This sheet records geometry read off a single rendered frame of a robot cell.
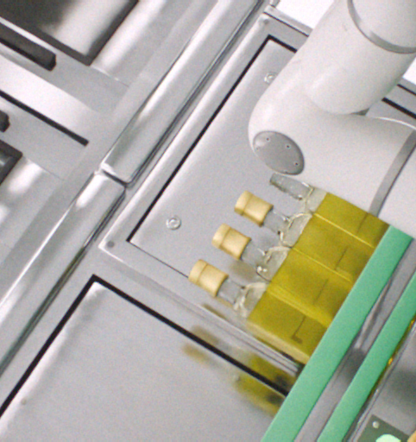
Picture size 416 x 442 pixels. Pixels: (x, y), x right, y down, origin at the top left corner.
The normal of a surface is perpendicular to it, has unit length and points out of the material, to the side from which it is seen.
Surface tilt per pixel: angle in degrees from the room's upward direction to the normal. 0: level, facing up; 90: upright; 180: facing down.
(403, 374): 90
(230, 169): 90
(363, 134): 93
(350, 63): 89
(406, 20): 120
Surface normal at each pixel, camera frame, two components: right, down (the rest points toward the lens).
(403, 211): -0.47, 0.53
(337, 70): -0.58, 0.62
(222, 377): 0.02, -0.37
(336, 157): -0.28, 0.36
